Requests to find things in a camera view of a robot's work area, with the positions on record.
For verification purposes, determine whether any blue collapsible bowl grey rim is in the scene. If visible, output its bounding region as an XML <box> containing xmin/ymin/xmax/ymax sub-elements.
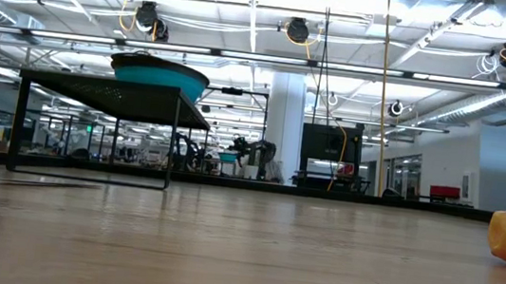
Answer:
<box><xmin>105</xmin><ymin>47</ymin><xmax>214</xmax><ymax>105</ymax></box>

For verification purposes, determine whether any black perforated metal stand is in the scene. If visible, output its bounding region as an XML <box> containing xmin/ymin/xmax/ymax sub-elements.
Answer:
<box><xmin>5</xmin><ymin>66</ymin><xmax>216</xmax><ymax>196</ymax></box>

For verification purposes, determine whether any white round pillar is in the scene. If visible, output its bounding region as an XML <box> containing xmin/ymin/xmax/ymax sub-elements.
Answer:
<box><xmin>259</xmin><ymin>70</ymin><xmax>310</xmax><ymax>186</ymax></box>

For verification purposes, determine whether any white plant pot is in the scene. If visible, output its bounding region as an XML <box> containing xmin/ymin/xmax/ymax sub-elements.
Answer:
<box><xmin>243</xmin><ymin>163</ymin><xmax>260</xmax><ymax>180</ymax></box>

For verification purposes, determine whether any black monitor screen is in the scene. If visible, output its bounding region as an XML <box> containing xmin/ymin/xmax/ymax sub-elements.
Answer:
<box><xmin>299</xmin><ymin>121</ymin><xmax>365</xmax><ymax>165</ymax></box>

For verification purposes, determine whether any small black ceiling reel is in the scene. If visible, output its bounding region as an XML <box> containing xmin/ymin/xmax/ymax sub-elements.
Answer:
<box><xmin>387</xmin><ymin>99</ymin><xmax>405</xmax><ymax>119</ymax></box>

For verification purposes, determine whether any red box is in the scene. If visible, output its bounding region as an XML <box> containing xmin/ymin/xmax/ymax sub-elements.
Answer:
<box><xmin>428</xmin><ymin>183</ymin><xmax>461</xmax><ymax>200</ymax></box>

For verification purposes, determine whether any black gantry frame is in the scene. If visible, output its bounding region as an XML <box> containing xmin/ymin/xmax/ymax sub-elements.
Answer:
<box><xmin>189</xmin><ymin>83</ymin><xmax>272</xmax><ymax>182</ymax></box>

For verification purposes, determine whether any black hanging cable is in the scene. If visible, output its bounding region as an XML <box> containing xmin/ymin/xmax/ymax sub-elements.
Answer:
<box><xmin>309</xmin><ymin>0</ymin><xmax>342</xmax><ymax>127</ymax></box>

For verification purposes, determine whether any thin yellow cable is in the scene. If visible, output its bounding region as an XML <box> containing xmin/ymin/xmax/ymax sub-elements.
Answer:
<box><xmin>326</xmin><ymin>123</ymin><xmax>349</xmax><ymax>193</ymax></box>

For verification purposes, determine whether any yellow hanging cable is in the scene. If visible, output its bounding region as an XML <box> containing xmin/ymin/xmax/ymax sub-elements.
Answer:
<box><xmin>363</xmin><ymin>0</ymin><xmax>406</xmax><ymax>199</ymax></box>

